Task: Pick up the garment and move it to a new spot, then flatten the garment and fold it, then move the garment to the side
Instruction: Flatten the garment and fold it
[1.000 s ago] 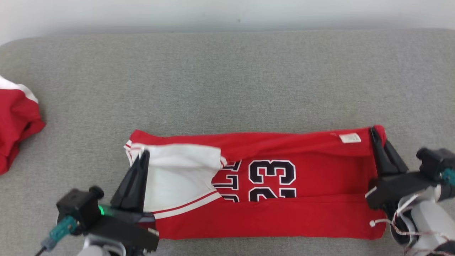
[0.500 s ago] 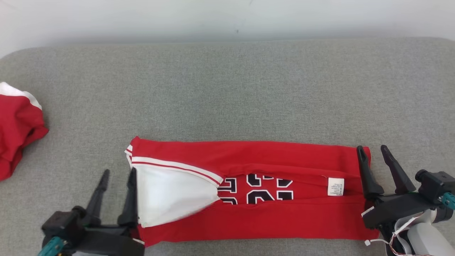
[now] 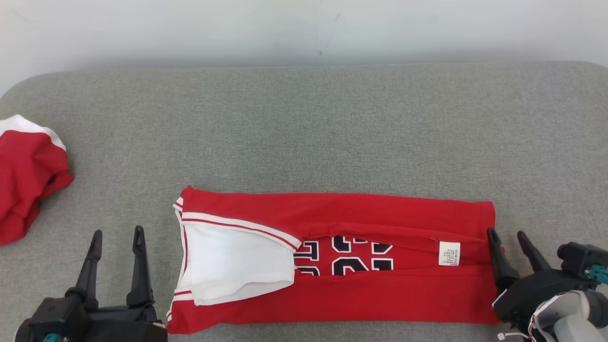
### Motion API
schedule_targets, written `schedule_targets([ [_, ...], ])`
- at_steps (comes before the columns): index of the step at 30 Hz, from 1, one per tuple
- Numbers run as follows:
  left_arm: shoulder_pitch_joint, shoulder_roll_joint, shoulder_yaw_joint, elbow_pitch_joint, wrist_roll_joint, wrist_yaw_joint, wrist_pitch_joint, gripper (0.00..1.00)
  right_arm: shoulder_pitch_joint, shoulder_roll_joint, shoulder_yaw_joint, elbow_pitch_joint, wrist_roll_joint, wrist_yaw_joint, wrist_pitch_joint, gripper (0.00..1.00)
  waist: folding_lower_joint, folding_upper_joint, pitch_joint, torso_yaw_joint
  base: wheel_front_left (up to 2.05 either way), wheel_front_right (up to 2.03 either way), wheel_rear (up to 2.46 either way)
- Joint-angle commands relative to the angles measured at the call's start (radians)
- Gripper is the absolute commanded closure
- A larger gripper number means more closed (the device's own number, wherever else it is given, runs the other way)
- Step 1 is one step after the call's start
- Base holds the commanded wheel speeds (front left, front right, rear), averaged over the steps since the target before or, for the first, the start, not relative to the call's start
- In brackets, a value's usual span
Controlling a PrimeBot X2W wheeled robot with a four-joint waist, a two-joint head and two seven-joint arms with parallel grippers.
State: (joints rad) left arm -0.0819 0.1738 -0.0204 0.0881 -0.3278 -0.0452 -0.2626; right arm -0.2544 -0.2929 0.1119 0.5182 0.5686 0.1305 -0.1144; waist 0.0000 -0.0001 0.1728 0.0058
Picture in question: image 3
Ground thin pink white wires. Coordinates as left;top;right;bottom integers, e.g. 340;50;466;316
496;290;570;342

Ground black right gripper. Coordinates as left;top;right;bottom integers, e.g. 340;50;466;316
486;228;600;329

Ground red numbered basketball jersey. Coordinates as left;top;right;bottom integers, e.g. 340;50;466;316
166;186;505;335

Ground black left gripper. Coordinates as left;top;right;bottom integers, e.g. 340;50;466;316
66;225;168;342

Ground red white-striped shorts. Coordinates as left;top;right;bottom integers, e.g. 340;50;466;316
0;114;76;247

